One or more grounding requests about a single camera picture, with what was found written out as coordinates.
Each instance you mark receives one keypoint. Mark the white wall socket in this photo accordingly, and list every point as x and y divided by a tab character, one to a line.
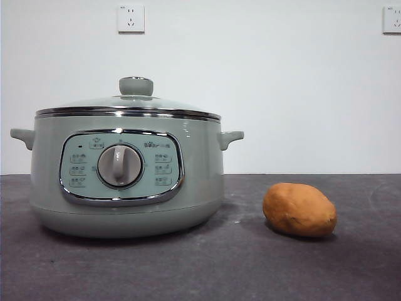
131	19
393	20

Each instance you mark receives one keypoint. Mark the brown potato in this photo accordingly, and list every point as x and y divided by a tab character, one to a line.
299	209

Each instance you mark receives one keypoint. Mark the pale green electric cooking pot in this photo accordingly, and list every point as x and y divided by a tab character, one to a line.
200	163

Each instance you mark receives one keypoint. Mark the glass lid with green knob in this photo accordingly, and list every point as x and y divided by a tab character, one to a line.
135	86

